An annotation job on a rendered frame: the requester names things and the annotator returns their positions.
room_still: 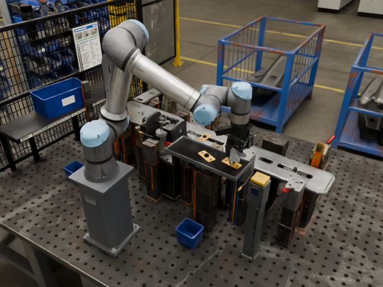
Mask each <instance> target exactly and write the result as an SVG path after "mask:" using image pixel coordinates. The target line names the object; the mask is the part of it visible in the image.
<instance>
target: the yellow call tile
mask: <svg viewBox="0 0 383 287"><path fill-rule="evenodd" d="M269 179H270V177H269V176H268V175H264V174H262V173H259V172H256V173H255V174H254V176H253V177H252V178H251V179H250V181H252V182H254V183H257V184H259V185H262V186H264V185H265V184H266V183H267V181H268V180H269Z"/></svg>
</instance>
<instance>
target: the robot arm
mask: <svg viewBox="0 0 383 287"><path fill-rule="evenodd" d="M148 39H149V35H148V31H147V29H146V28H145V26H144V25H143V24H142V23H141V22H139V21H137V20H134V19H129V20H125V21H123V22H122V23H121V24H119V25H118V26H116V27H114V28H112V29H110V30H109V31H108V32H107V33H106V34H105V35H104V37H103V50H104V53H105V55H106V57H107V58H108V59H109V61H111V62H112V63H113V64H112V70H111V76H110V81H109V87H108V93H107V99H106V103H105V105H103V106H102V107H101V110H100V117H99V119H98V120H93V121H91V122H88V123H86V124H85V125H84V126H83V127H82V128H81V131H80V140H81V142H82V146H83V151H84V156H85V164H84V170H83V173H84V177H85V179H86V180H88V181H90V182H93V183H103V182H107V181H110V180H112V179H113V178H115V177H116V176H117V175H118V173H119V166H118V164H117V162H116V160H115V158H114V157H113V154H112V144H113V143H114V142H115V141H116V140H117V139H118V137H119V136H120V135H121V134H122V133H123V132H124V131H125V130H126V128H127V126H128V123H129V118H128V116H127V111H126V110H125V107H126V104H127V99H128V94H129V89H130V86H131V81H132V76H133V74H134V75H135V76H137V77H138V78H139V79H141V80H142V81H144V82H146V83H147V84H149V85H150V86H152V87H153V88H155V89H156V90H158V91H159V92H161V93H162V94H164V95H165V96H167V97H169V98H170V99H172V100H173V101H175V102H176V103H178V104H179V105H181V106H182V107H184V108H185V109H187V110H188V111H190V112H192V113H193V114H194V115H193V116H194V119H195V121H196V122H197V123H198V124H200V125H210V124H211V123H212V122H213V121H214V119H215V118H216V117H217V114H218V111H219V109H220V107H221V106H226V107H231V110H230V125H226V126H220V127H218V128H217V129H216V130H215V134H216V136H222V135H224V134H229V136H228V137H227V141H226V147H225V152H226V156H227V159H228V160H229V162H230V164H231V165H232V164H233V161H234V162H240V159H239V157H243V158H246V156H247V155H246V153H245V152H244V151H243V149H249V148H250V147H251V146H253V140H254V136H253V135H252V134H250V129H251V128H252V125H253V124H251V123H249V119H250V108H251V99H252V86H251V85H250V84H249V83H247V82H244V81H241V82H235V83H234V84H233V85H232V87H223V86H217V85H212V84H211V85H203V86H202V87H201V90H200V92H198V91H197V90H195V89H194V88H192V87H191V86H189V85H187V84H186V83H184V82H183V81H182V80H180V79H179V78H177V77H175V76H174V75H172V74H171V73H170V72H168V71H167V70H165V69H163V68H162V67H160V66H159V65H158V64H156V63H155V62H153V61H151V60H150V59H148V58H147V57H146V56H144V55H142V49H143V47H145V46H146V44H147V42H148ZM251 139H252V143H251ZM232 147H233V148H232Z"/></svg>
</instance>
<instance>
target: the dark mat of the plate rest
mask: <svg viewBox="0 0 383 287"><path fill-rule="evenodd" d="M167 149H168V150H171V151H173V152H175V153H178V154H180V155H183V156H185V157H188V158H190V159H192V160H195V161H197V162H199V163H202V164H204V165H206V166H209V167H212V168H214V169H216V170H219V171H221V172H223V173H226V174H228V175H231V176H233V177H236V176H237V175H238V174H239V173H240V172H241V171H242V170H243V169H244V168H245V167H246V166H247V165H248V164H249V163H248V162H246V161H243V160H241V159H240V162H237V163H239V164H241V165H242V166H241V167H240V168H239V169H235V168H233V167H231V166H229V165H227V164H225V163H223V162H222V160H224V159H225V158H227V156H226V154H225V153H223V152H220V151H218V150H215V149H212V148H210V147H207V146H205V145H201V144H200V143H197V142H194V141H191V140H189V139H186V138H183V137H182V138H181V139H180V140H179V141H177V142H176V143H174V144H173V145H172V146H170V147H169V148H167ZM201 151H206V152H207V153H209V154H210V155H211V156H212V157H214V158H215V161H212V162H208V161H206V160H205V159H204V158H202V157H201V156H200V155H199V154H198V153H199V152H201Z"/></svg>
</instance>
